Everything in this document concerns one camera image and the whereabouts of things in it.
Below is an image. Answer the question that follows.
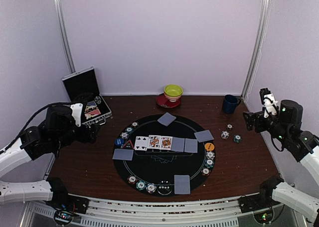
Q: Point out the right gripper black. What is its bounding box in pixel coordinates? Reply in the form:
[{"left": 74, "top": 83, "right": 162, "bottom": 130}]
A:
[{"left": 243, "top": 107, "right": 289, "bottom": 144}]

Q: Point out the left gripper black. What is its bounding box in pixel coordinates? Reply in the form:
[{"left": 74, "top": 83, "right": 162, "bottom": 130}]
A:
[{"left": 52, "top": 122, "right": 100, "bottom": 150}]

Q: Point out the white blue chip stack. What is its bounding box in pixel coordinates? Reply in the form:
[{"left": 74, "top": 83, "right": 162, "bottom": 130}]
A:
[{"left": 221, "top": 130, "right": 230, "bottom": 140}]

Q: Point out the face-down cards player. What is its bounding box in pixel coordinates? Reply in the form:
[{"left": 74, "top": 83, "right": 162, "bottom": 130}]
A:
[
  {"left": 174, "top": 175, "right": 190, "bottom": 195},
  {"left": 112, "top": 148, "right": 134, "bottom": 161},
  {"left": 194, "top": 130, "right": 214, "bottom": 142}
]

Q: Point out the orange round blind button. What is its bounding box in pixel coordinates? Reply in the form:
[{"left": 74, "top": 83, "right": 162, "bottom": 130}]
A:
[{"left": 204, "top": 142, "right": 215, "bottom": 152}]

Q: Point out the blue round blind button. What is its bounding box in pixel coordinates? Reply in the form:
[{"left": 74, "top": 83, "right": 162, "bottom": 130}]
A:
[{"left": 114, "top": 138, "right": 125, "bottom": 146}]

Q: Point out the face-down community card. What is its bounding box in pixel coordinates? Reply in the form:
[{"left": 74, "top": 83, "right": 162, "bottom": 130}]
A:
[
  {"left": 171, "top": 137, "right": 185, "bottom": 152},
  {"left": 184, "top": 138, "right": 198, "bottom": 153}
]

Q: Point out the red black triangle dealer marker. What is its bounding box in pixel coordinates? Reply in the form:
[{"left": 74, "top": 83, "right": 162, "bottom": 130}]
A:
[{"left": 121, "top": 140, "right": 134, "bottom": 149}]

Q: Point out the king face card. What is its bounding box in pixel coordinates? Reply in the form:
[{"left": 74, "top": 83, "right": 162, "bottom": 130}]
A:
[
  {"left": 160, "top": 136, "right": 173, "bottom": 150},
  {"left": 147, "top": 135, "right": 161, "bottom": 149}
]

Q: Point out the brown chip stack front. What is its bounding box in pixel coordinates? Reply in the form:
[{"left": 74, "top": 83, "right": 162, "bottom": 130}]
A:
[{"left": 127, "top": 175, "right": 138, "bottom": 185}]

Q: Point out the face-down cards front player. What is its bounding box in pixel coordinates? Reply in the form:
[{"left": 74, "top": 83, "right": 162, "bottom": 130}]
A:
[{"left": 174, "top": 175, "right": 190, "bottom": 195}]

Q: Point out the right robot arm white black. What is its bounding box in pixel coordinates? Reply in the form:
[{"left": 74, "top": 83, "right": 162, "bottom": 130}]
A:
[{"left": 243, "top": 95, "right": 319, "bottom": 227}]

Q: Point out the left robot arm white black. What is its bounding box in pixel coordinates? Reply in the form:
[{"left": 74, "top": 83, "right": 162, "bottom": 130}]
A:
[{"left": 0, "top": 103, "right": 99, "bottom": 210}]

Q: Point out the dark blue mug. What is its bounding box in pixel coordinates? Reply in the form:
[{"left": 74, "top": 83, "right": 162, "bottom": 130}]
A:
[{"left": 222, "top": 95, "right": 241, "bottom": 114}]

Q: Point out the aluminium poker case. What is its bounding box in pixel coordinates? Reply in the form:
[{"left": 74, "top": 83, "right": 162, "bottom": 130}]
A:
[{"left": 62, "top": 67, "right": 113, "bottom": 125}]

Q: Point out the green striped bowl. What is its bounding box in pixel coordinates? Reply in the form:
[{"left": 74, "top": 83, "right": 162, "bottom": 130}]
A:
[{"left": 163, "top": 84, "right": 183, "bottom": 102}]

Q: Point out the red plate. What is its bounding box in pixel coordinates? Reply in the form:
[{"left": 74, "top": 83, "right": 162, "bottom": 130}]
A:
[{"left": 156, "top": 93, "right": 181, "bottom": 109}]

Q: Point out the round black poker mat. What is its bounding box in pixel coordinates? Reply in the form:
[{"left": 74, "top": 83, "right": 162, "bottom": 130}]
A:
[{"left": 113, "top": 114, "right": 213, "bottom": 197}]

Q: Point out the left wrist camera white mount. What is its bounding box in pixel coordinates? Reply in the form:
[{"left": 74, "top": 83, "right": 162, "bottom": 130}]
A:
[{"left": 70, "top": 103, "right": 83, "bottom": 127}]

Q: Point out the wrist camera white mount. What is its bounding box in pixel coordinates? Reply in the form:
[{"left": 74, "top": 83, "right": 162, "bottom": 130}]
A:
[
  {"left": 259, "top": 88, "right": 279, "bottom": 118},
  {"left": 70, "top": 103, "right": 83, "bottom": 127}
]

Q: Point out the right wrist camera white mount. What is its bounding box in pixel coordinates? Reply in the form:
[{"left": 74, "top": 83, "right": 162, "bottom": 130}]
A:
[{"left": 259, "top": 88, "right": 279, "bottom": 118}]

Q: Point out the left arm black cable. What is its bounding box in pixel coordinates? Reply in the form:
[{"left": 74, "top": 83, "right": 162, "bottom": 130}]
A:
[{"left": 0, "top": 92, "right": 93, "bottom": 155}]

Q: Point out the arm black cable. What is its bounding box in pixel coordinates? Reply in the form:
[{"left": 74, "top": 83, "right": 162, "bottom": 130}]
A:
[
  {"left": 270, "top": 134, "right": 285, "bottom": 153},
  {"left": 0, "top": 92, "right": 93, "bottom": 155}
]

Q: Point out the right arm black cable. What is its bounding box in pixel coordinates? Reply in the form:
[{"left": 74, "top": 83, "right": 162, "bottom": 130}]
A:
[{"left": 270, "top": 134, "right": 285, "bottom": 153}]

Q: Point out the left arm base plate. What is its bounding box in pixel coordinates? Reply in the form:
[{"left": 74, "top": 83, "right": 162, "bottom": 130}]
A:
[{"left": 45, "top": 194, "right": 89, "bottom": 214}]

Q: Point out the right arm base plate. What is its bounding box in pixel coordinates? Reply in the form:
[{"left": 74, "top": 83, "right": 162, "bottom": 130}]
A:
[{"left": 238, "top": 194, "right": 280, "bottom": 213}]

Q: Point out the aluminium front rail frame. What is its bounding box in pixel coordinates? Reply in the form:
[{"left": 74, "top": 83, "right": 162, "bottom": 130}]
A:
[{"left": 21, "top": 183, "right": 309, "bottom": 227}]

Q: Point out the right aluminium corner post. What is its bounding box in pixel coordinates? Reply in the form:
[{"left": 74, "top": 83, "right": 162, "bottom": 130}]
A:
[{"left": 241, "top": 0, "right": 271, "bottom": 102}]

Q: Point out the aluminium corner post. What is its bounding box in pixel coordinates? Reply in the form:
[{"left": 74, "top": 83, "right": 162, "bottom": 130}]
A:
[
  {"left": 241, "top": 0, "right": 271, "bottom": 102},
  {"left": 53, "top": 0, "right": 76, "bottom": 74}
]

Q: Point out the left aluminium corner post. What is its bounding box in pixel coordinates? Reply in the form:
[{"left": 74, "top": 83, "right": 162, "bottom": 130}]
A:
[{"left": 53, "top": 0, "right": 76, "bottom": 74}]

